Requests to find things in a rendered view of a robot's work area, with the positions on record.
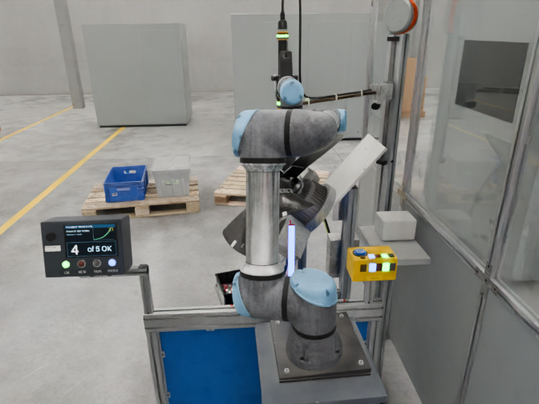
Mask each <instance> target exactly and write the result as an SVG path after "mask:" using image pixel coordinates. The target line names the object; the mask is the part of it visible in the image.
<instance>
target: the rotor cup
mask: <svg viewBox="0 0 539 404"><path fill-rule="evenodd" d="M281 170H282V169H281ZM281 170H280V184H279V189H282V188H291V189H292V190H293V193H295V194H296V193H297V191H298V189H299V187H300V185H301V180H300V179H299V178H298V177H297V178H293V179H292V180H291V179H290V177H288V176H283V175H284V174H283V172H282V171H284V170H282V171H281Z"/></svg>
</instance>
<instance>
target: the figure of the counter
mask: <svg viewBox="0 0 539 404"><path fill-rule="evenodd" d="M67 257H83V246H82V242H67Z"/></svg>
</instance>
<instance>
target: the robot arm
mask: <svg viewBox="0 0 539 404"><path fill-rule="evenodd" d="M271 80H272V81H274V90H275V97H276V99H280V109H281V110H261V109H256V110H248V111H243V112H241V113H240V114H239V116H238V117H237V119H236V121H235V124H234V127H233V135H232V147H233V154H234V155H235V156H237V157H240V165H241V166H242V167H243V168H244V169H245V170H246V261H245V263H244V264H243V265H242V266H241V267H240V272H239V273H236V274H235V276H234V278H233V288H232V293H233V304H234V307H235V310H236V311H237V312H238V313H239V314H240V315H241V316H243V317H251V318H253V319H258V318H259V319H267V320H275V321H291V322H292V329H291V331H290V335H289V337H288V340H287V343H286V352H287V356H288V358H289V359H290V361H291V362H292V363H293V364H294V365H296V366H297V367H299V368H301V369H303V370H309V371H323V370H328V369H330V368H332V367H334V366H336V365H337V364H338V363H339V362H340V360H341V358H342V341H341V338H340V336H339V334H338V330H337V328H336V321H337V301H338V295H337V288H336V284H335V282H334V279H333V278H332V277H330V276H329V275H328V274H327V273H325V272H323V271H321V270H318V269H310V268H305V269H302V270H301V269H298V270H296V271H295V272H293V274H292V275H291V276H285V275H284V267H283V266H282V265H281V264H280V263H279V261H278V246H279V184H280V170H281V169H282V168H283V167H284V166H285V165H286V157H299V156H308V155H311V154H314V153H316V152H320V151H321V150H323V149H325V148H327V147H329V146H330V145H331V144H332V143H333V142H334V140H335V138H336V135H337V133H338V132H344V131H345V130H346V129H347V111H346V110H344V109H338V108H336V109H311V110H303V107H302V98H303V95H304V90H303V86H302V85H301V83H300V82H299V81H298V75H293V62H292V52H291V51H280V53H279V75H278V74H275V75H271ZM278 96H279V97H280V98H278Z"/></svg>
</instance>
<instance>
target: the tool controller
mask: <svg viewBox="0 0 539 404"><path fill-rule="evenodd" d="M40 226H41V234H42V243H43V259H44V267H45V275H46V277H47V278H49V277H87V276H90V277H94V276H106V275H108V276H112V275H124V274H125V273H126V272H127V271H128V270H129V269H130V268H131V267H132V242H131V230H130V218H129V215H128V214H121V215H98V216H56V217H53V218H50V219H48V220H45V221H42V222H41V223H40ZM67 242H82V246H83V257H67ZM95 259H99V260H100V261H101V266H99V267H95V266H94V265H93V261H94V260H95ZM110 259H115V260H116V265H115V266H110V265H109V264H108V261H109V260H110ZM79 260H84V261H85V262H86V265H85V267H83V268H80V267H79V266H78V265H77V263H78V261H79ZM63 261H69V262H70V263H71V266H70V267H69V268H67V269H65V268H64V267H63V266H62V263H63Z"/></svg>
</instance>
